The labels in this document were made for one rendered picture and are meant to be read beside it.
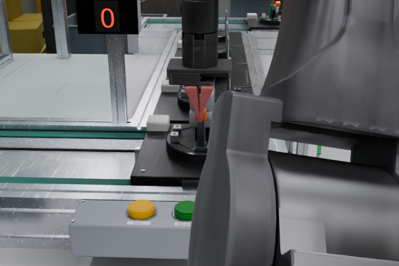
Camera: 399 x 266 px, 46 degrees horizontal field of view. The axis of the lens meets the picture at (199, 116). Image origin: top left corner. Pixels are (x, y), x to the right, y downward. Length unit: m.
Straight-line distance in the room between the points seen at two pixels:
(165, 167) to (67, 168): 0.23
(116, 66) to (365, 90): 0.86
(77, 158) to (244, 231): 0.87
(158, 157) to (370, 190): 0.71
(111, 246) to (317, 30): 0.59
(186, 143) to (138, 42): 1.23
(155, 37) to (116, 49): 1.06
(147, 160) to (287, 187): 0.70
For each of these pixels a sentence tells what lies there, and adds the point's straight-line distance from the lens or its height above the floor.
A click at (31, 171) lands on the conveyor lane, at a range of 1.00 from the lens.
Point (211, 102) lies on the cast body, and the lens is 0.86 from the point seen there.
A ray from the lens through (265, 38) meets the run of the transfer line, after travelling 2.06.
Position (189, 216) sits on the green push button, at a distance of 0.72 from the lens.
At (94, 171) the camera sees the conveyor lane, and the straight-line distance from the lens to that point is 0.97.
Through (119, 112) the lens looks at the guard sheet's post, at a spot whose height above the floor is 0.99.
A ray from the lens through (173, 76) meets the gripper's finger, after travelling 0.74.
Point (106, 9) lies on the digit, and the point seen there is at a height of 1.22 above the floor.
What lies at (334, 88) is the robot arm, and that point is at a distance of 0.20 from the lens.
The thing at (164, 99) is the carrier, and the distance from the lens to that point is 1.18.
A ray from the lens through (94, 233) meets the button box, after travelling 0.74.
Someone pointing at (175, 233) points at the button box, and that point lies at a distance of 0.72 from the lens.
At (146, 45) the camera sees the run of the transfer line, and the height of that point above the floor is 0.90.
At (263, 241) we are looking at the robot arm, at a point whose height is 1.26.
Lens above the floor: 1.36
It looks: 22 degrees down
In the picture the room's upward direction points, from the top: straight up
